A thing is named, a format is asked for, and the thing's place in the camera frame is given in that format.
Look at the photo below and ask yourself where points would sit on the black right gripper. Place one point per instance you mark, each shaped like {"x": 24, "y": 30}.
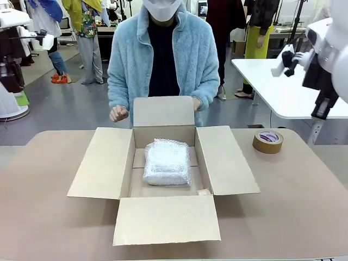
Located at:
{"x": 319, "y": 79}

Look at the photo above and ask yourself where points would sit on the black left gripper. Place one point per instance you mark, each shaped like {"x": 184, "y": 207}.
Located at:
{"x": 12, "y": 76}

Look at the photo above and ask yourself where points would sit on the brown packing tape roll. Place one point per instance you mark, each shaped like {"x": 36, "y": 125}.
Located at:
{"x": 267, "y": 141}

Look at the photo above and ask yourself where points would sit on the bubble clock bundle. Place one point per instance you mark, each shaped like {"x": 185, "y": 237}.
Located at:
{"x": 167, "y": 163}

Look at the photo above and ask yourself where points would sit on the brown cardboard box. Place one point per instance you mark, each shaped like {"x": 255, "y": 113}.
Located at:
{"x": 166, "y": 217}

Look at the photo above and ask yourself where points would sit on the person's right forearm blue sleeve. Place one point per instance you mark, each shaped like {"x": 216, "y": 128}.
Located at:
{"x": 118, "y": 89}

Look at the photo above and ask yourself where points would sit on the person's left forearm blue sleeve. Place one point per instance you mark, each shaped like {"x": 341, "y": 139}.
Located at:
{"x": 206, "y": 87}

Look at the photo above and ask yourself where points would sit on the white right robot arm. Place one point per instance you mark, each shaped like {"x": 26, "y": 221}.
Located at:
{"x": 334, "y": 40}

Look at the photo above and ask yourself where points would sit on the person's right hand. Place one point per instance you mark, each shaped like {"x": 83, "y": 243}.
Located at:
{"x": 118, "y": 113}

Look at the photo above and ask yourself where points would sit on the person's left hand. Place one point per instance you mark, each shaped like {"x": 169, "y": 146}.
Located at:
{"x": 197, "y": 104}

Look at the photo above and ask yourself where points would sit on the white ribbed cylinder appliance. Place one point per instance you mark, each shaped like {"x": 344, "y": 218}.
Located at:
{"x": 9, "y": 106}

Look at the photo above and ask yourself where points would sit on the orange shoe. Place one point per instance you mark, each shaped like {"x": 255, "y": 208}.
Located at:
{"x": 63, "y": 79}
{"x": 55, "y": 79}

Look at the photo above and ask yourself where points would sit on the large white table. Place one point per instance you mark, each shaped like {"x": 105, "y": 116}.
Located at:
{"x": 277, "y": 89}

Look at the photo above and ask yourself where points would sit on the person with blue jacket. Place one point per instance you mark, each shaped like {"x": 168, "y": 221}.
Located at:
{"x": 54, "y": 16}

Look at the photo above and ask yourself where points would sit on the person in floral shirt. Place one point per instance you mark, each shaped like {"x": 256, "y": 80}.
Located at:
{"x": 88, "y": 35}

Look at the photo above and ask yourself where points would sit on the person in yellow apron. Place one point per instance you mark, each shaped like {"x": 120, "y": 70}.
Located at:
{"x": 258, "y": 40}

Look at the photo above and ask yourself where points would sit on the small cardboard box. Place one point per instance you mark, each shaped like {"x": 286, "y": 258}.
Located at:
{"x": 239, "y": 48}

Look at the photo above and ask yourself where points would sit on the person in blue fleece jacket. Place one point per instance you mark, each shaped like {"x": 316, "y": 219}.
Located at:
{"x": 127, "y": 54}

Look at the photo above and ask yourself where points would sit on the person in dark red top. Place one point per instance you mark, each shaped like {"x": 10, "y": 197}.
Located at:
{"x": 224, "y": 16}

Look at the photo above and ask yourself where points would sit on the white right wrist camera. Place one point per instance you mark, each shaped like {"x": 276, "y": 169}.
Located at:
{"x": 282, "y": 62}

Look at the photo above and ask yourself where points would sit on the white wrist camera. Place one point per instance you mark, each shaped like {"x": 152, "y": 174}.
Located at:
{"x": 282, "y": 62}
{"x": 46, "y": 42}

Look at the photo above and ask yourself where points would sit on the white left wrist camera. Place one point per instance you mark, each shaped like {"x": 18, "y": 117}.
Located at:
{"x": 46, "y": 42}

